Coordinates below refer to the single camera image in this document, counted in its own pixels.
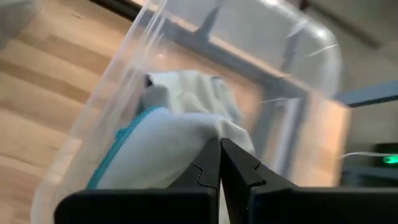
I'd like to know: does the clear plastic bin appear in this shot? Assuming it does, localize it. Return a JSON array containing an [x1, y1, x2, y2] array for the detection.
[[30, 0, 352, 224]]

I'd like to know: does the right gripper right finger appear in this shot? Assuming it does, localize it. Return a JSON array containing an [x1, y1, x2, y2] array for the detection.
[[220, 138, 398, 224]]

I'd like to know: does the black device with green light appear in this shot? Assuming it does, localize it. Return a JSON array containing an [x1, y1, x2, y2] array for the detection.
[[373, 142, 398, 166]]

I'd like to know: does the blue microfiber towel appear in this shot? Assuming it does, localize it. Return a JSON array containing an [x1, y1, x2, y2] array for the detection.
[[86, 70, 256, 190]]

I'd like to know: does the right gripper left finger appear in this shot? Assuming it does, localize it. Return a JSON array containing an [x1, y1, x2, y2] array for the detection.
[[53, 136, 222, 224]]

